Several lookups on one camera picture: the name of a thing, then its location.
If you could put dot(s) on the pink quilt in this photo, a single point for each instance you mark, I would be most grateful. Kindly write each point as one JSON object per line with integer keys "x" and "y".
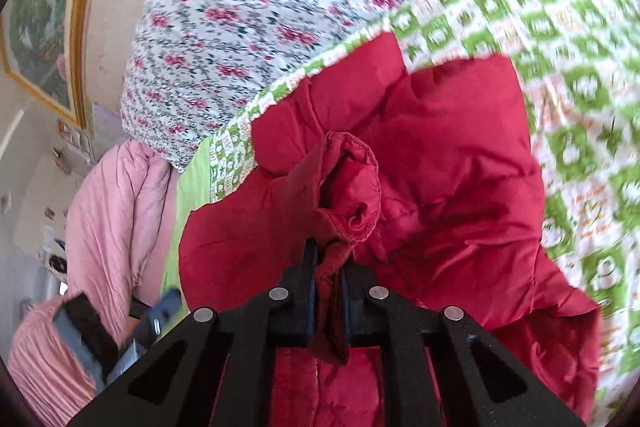
{"x": 115, "y": 217}

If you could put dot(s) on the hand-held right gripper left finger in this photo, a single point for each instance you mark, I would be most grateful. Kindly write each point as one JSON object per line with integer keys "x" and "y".
{"x": 299, "y": 309}

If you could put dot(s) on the group of wall stickers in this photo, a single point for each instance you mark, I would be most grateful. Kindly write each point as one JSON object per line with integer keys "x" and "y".
{"x": 55, "y": 207}

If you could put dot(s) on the red padded jacket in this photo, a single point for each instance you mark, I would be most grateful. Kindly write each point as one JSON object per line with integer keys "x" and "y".
{"x": 440, "y": 147}

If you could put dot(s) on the green printed bed sheet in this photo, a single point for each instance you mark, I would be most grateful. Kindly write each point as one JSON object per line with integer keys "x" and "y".
{"x": 575, "y": 72}

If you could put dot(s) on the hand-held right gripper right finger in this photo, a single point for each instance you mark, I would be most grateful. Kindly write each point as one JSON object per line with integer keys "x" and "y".
{"x": 356, "y": 307}

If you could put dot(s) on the wall calendar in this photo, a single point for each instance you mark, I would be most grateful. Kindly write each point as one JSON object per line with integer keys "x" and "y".
{"x": 106, "y": 127}

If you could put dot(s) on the gold framed picture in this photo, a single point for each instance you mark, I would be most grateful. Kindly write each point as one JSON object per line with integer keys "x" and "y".
{"x": 75, "y": 7}

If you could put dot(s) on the floral quilt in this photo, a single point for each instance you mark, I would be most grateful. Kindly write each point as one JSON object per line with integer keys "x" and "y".
{"x": 280, "y": 7}

